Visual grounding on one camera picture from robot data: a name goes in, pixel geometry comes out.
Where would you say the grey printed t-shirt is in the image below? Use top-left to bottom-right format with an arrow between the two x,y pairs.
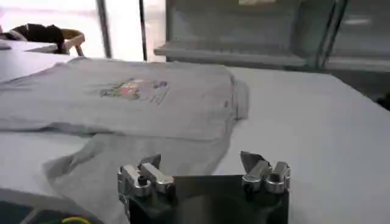
0,56 -> 250,224

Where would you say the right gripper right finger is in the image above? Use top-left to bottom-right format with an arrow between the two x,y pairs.
239,150 -> 292,195

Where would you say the thin dark window post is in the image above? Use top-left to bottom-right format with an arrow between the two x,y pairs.
138,0 -> 149,62

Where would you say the yellow cable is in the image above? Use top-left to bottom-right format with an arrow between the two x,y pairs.
60,215 -> 93,224

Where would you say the thick grey window post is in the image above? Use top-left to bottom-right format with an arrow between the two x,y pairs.
95,0 -> 113,60

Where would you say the grey shelf with goods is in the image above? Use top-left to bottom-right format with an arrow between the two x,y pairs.
154,0 -> 390,73

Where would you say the wooden chair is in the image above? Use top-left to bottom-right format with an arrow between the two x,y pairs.
60,28 -> 87,57

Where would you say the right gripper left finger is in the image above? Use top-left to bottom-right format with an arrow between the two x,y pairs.
117,153 -> 177,198

